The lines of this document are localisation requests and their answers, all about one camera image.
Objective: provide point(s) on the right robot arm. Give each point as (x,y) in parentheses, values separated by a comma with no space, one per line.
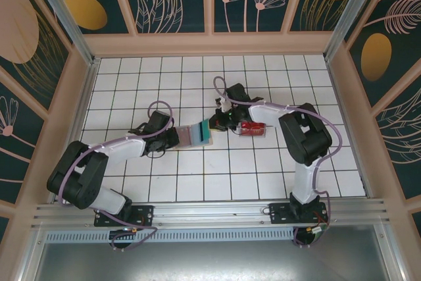
(306,136)

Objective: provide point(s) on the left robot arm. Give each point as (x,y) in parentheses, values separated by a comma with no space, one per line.
(82,175)

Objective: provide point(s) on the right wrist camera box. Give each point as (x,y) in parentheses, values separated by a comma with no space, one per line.
(225,106)

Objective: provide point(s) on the aluminium frame post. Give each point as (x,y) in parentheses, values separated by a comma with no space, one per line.
(352,11)
(62,14)

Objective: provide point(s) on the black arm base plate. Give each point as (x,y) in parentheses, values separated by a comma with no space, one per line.
(144,215)
(279,213)

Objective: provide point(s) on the teal card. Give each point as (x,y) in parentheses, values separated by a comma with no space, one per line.
(203,131)

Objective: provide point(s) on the aluminium mounting rail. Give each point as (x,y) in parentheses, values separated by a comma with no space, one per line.
(210,212)

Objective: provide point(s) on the beige card holder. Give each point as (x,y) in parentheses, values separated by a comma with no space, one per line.
(184,143)

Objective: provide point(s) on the clear acrylic card stand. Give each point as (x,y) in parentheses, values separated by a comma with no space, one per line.
(253,134)

